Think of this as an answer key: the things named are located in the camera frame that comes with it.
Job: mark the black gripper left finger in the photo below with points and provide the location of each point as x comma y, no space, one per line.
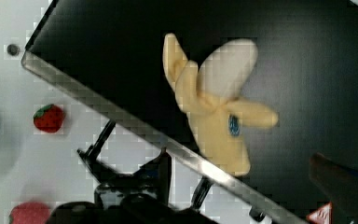
139,198

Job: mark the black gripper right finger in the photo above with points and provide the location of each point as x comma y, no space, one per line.
339,183

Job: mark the peeled toy banana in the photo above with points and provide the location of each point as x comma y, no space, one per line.
210,95

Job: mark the black toaster oven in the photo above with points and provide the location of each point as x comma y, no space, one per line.
260,97

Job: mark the light red toy strawberry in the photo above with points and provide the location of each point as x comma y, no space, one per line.
29,213

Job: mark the dark red toy strawberry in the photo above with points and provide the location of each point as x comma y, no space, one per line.
49,118

